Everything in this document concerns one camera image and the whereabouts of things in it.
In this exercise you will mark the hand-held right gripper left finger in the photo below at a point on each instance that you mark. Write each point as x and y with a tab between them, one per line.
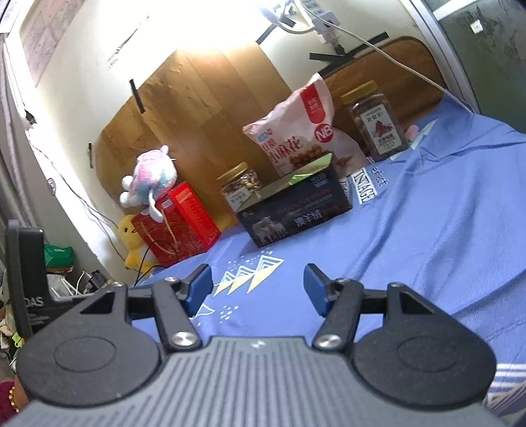
201	287

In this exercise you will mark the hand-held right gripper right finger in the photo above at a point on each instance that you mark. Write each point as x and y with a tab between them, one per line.
314	291

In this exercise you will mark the black cardboard box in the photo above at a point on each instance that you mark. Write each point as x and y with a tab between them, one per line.
296	217

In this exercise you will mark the person's left forearm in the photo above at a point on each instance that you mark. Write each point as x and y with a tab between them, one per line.
5	400

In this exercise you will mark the green carton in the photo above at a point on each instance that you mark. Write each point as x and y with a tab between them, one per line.
59	256

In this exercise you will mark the red gold gift box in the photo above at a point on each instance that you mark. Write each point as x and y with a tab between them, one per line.
185	221

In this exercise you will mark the black power adapter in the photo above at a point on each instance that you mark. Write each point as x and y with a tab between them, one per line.
98	280

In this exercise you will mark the yellow plush toy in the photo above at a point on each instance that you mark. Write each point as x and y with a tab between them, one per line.
133	242

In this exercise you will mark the round nut jar gold lid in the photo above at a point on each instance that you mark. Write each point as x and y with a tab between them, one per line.
238	191

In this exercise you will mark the blue printed bed sheet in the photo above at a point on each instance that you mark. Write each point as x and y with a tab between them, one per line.
411	246

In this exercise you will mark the white pink plush toy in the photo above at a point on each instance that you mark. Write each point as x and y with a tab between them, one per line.
150	176

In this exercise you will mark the pink snack bag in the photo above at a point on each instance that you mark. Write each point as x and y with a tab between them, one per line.
296	135

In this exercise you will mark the square nut jar yellow lid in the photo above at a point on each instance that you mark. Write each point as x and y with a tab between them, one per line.
378	123

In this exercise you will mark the wooden headboard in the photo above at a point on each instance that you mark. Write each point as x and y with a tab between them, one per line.
205	102

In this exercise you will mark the short black tape strip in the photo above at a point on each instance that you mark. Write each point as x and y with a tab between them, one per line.
137	96

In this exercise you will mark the blue striped cloth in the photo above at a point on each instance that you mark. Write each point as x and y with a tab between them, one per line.
507	390

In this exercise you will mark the long black tape strip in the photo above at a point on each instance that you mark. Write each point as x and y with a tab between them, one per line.
349	49

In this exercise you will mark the crossed black tape strip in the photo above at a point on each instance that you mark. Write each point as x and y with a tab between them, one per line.
267	35

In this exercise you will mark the white power strip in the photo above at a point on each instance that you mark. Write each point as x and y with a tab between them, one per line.
324	20

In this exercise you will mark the frosted glass door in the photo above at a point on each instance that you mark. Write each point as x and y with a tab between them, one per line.
493	49

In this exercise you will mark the wall poster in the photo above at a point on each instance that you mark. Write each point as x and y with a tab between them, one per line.
45	33

